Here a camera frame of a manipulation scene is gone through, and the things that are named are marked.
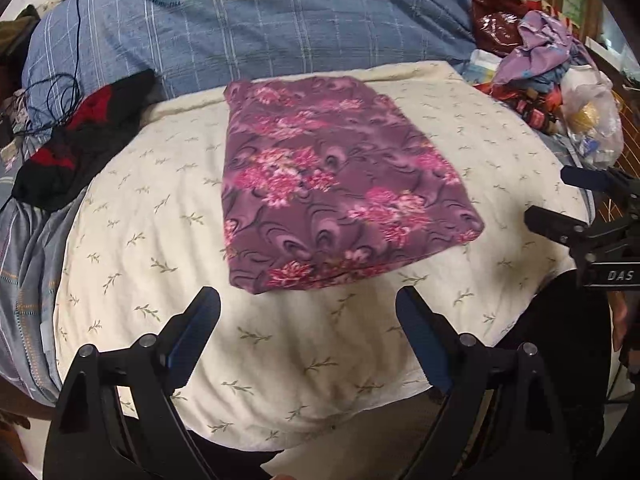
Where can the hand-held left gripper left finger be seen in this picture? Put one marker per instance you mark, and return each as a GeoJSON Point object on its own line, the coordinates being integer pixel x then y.
{"type": "Point", "coordinates": [192, 340]}

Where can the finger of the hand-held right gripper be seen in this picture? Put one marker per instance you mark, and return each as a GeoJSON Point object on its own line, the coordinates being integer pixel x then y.
{"type": "Point", "coordinates": [585, 177]}
{"type": "Point", "coordinates": [550, 222]}

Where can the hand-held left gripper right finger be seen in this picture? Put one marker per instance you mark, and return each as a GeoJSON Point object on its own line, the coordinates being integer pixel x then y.
{"type": "Point", "coordinates": [425, 345]}

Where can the purple floral garment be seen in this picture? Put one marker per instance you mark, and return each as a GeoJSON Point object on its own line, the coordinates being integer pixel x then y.
{"type": "Point", "coordinates": [325, 175]}

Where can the white plastic bag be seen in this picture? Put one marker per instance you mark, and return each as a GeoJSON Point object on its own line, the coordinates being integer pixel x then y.
{"type": "Point", "coordinates": [590, 90]}

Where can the person's dark trousers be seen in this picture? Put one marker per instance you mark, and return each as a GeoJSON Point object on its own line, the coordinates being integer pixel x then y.
{"type": "Point", "coordinates": [560, 335]}

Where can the red patterned cloth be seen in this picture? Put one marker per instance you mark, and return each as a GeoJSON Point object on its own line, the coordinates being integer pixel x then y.
{"type": "Point", "coordinates": [530, 100]}

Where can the cream leaf print blanket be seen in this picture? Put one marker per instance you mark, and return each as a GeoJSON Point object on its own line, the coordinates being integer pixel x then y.
{"type": "Point", "coordinates": [150, 240]}

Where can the crumpled purple cloth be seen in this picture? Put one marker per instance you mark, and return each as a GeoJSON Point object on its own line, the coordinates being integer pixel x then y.
{"type": "Point", "coordinates": [540, 45]}

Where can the blue white plastic package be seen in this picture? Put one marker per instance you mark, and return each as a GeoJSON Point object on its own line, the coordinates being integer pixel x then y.
{"type": "Point", "coordinates": [482, 65]}

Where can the grey plaid sheet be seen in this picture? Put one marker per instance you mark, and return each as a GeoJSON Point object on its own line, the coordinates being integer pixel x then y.
{"type": "Point", "coordinates": [25, 285]}

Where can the dark red plastic bag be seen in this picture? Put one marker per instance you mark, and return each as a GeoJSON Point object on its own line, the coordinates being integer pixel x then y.
{"type": "Point", "coordinates": [495, 25]}

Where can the black and red garment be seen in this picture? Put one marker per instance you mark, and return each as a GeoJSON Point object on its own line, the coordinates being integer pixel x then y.
{"type": "Point", "coordinates": [90, 110]}

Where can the pale floral cloth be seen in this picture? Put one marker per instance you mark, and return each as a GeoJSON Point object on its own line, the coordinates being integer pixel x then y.
{"type": "Point", "coordinates": [15, 115]}

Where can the blue plaid quilt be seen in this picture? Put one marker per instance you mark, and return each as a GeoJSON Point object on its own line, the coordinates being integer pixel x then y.
{"type": "Point", "coordinates": [280, 20]}

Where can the olive green cloth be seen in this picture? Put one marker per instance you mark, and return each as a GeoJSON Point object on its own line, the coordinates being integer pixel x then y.
{"type": "Point", "coordinates": [20, 30]}

